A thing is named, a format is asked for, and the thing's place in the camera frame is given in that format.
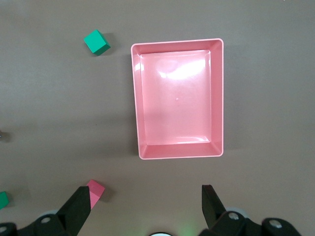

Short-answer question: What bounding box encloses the pink foam cube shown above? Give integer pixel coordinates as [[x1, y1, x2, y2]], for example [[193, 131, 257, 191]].
[[86, 179, 106, 209]]

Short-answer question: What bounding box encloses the pink plastic bin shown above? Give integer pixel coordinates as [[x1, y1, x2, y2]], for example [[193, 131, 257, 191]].
[[130, 38, 225, 161]]

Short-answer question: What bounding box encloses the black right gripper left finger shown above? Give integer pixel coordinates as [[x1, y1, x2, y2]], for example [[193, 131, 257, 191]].
[[0, 186, 92, 236]]

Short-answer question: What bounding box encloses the green foam cube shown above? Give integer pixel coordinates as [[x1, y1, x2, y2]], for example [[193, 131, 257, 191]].
[[0, 191, 10, 210], [83, 29, 111, 57]]

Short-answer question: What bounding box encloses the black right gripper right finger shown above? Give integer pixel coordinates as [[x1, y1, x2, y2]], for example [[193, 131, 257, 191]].
[[199, 184, 302, 236]]

